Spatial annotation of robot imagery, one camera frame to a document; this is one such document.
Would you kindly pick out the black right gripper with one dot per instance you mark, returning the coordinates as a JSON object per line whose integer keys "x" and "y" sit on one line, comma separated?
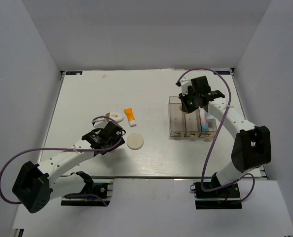
{"x": 185, "y": 107}

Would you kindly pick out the clear organizer bin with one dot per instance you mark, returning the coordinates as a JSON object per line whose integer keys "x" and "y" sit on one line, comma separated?
{"x": 193, "y": 125}
{"x": 212, "y": 127}
{"x": 176, "y": 118}

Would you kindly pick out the white spray bottle clear cap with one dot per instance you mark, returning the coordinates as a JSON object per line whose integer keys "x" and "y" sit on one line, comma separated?
{"x": 209, "y": 117}

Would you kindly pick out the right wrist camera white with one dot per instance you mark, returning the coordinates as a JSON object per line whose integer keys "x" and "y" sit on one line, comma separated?
{"x": 184, "y": 83}

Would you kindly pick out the clear organizer bin left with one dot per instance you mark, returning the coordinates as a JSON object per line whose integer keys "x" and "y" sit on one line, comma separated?
{"x": 176, "y": 118}

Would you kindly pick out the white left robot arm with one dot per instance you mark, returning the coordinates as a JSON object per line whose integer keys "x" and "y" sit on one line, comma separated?
{"x": 37, "y": 184}

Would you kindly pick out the clear organizer bin middle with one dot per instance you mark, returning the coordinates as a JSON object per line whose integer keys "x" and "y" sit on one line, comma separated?
{"x": 193, "y": 125}

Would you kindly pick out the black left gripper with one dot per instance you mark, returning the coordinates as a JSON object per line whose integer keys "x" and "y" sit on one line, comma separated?
{"x": 118, "y": 138}

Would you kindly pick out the clear organizer bin right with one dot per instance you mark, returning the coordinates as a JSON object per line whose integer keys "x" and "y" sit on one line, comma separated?
{"x": 212, "y": 127}

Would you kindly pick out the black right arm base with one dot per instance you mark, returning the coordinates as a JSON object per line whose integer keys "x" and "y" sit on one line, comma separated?
{"x": 227, "y": 198}

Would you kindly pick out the round beige powder puff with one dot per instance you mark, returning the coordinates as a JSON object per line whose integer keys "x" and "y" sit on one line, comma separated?
{"x": 135, "y": 141}

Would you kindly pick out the orange cream tube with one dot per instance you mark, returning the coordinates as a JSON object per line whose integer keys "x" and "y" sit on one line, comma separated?
{"x": 130, "y": 117}

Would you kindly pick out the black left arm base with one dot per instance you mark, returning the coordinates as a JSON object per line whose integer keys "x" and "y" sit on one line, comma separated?
{"x": 97, "y": 194}

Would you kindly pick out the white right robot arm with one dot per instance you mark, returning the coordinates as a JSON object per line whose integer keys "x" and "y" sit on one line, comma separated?
{"x": 252, "y": 144}

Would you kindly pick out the pink teal gradient spray bottle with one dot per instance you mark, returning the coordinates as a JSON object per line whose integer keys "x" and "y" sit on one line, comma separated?
{"x": 204, "y": 123}

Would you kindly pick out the white oval compact bottle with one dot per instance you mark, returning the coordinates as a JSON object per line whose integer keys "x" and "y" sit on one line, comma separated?
{"x": 117, "y": 117}

